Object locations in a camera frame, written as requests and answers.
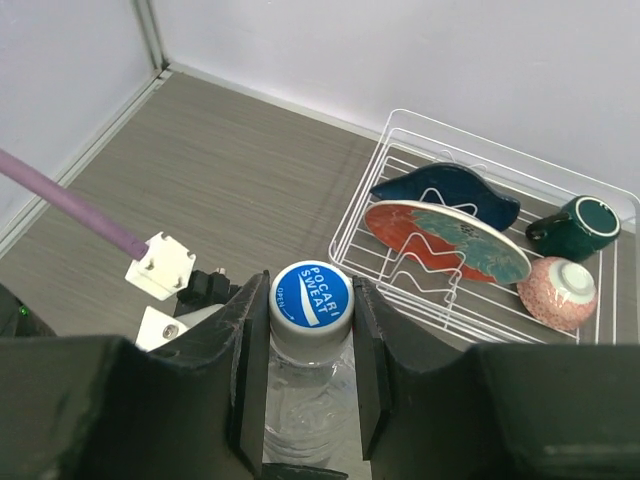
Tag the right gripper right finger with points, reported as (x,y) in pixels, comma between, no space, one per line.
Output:
(494,410)

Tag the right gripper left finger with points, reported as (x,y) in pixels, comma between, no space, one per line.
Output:
(98,407)

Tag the clear unlabelled plastic bottle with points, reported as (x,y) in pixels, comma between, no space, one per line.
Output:
(309,409)

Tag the white blue bottle cap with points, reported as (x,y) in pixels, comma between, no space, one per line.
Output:
(311,306)

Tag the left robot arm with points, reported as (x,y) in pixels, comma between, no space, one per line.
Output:
(18,320)

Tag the pink patterned bowl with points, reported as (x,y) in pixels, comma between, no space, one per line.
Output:
(559,293)

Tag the red teal plate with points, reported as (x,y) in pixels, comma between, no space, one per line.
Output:
(447,239)

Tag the dark green mug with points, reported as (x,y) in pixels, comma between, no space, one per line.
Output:
(580,229)

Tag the dark blue plate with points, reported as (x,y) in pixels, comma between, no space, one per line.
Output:
(456,186)

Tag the white wire dish rack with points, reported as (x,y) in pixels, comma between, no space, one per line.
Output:
(467,311)

